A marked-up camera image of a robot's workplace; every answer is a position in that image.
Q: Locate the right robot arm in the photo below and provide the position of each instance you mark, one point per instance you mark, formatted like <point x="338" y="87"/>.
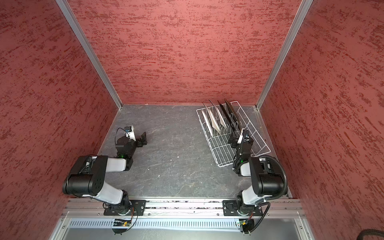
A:
<point x="268" y="177"/>

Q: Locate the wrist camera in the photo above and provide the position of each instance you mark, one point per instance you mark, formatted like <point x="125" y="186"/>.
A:
<point x="240" y="139"/>
<point x="130" y="132"/>

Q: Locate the white wire dish rack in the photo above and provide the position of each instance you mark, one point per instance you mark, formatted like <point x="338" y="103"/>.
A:
<point x="222" y="152"/>

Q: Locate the black plate yellow rim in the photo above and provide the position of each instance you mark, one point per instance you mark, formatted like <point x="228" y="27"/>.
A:
<point x="233" y="114"/>

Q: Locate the aluminium front rail frame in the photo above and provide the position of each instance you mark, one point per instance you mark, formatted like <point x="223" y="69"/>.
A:
<point x="180" y="214"/>

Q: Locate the corner aluminium profile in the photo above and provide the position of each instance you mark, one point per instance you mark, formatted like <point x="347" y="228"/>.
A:
<point x="78" y="31"/>
<point x="291" y="35"/>

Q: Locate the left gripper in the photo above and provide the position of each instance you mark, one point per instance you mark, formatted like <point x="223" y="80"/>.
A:
<point x="139" y="141"/>

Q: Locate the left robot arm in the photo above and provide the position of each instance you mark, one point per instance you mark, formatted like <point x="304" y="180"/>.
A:
<point x="86" y="178"/>

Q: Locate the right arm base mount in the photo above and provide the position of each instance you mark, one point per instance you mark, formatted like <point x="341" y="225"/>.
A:
<point x="233" y="208"/>

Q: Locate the right corner aluminium profile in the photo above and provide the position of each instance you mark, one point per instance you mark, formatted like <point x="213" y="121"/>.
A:
<point x="291" y="35"/>

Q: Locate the left corner aluminium profile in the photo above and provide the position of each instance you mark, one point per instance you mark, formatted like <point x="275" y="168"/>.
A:
<point x="78" y="31"/>

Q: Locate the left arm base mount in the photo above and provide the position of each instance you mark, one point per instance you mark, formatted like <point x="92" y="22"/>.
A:
<point x="134" y="208"/>

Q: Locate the white square plate black rim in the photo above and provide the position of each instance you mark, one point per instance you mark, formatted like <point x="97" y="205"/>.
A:
<point x="214" y="124"/>

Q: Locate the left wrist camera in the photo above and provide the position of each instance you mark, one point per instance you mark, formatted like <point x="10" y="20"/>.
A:
<point x="130" y="132"/>

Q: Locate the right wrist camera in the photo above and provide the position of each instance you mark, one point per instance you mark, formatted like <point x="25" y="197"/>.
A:
<point x="240" y="139"/>

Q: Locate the floral square plate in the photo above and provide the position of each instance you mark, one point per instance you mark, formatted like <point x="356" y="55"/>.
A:
<point x="227" y="116"/>

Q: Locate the white round bowl plate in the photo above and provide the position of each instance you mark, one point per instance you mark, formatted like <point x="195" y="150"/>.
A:
<point x="207" y="123"/>

